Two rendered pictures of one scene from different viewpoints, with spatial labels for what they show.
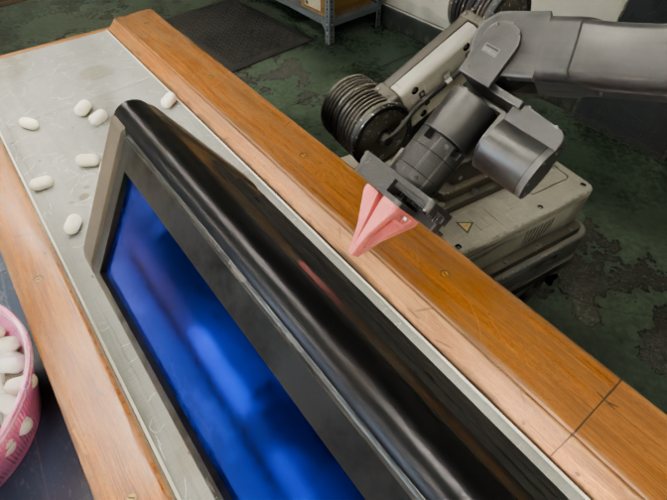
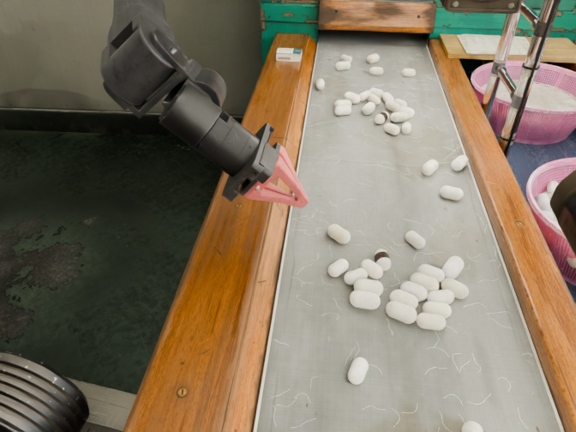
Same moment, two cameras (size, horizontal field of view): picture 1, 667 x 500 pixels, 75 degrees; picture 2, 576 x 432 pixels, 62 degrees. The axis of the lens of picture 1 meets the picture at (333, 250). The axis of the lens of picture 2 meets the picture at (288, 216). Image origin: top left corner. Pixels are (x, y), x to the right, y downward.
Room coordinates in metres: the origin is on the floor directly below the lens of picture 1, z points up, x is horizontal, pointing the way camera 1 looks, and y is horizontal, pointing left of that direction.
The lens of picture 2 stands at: (0.68, 0.30, 1.19)
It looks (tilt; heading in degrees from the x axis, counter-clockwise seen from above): 39 degrees down; 224
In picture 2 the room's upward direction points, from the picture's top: straight up
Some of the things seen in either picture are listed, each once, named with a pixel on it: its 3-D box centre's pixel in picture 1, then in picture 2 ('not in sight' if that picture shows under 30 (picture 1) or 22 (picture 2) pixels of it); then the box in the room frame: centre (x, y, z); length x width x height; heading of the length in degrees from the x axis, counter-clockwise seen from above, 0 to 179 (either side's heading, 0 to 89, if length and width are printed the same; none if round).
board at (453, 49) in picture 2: not in sight; (509, 47); (-0.58, -0.13, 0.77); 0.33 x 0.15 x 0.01; 128
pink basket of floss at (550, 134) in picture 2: not in sight; (528, 103); (-0.41, 0.00, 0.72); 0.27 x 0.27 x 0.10
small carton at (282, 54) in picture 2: not in sight; (289, 55); (-0.15, -0.49, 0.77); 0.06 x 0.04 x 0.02; 128
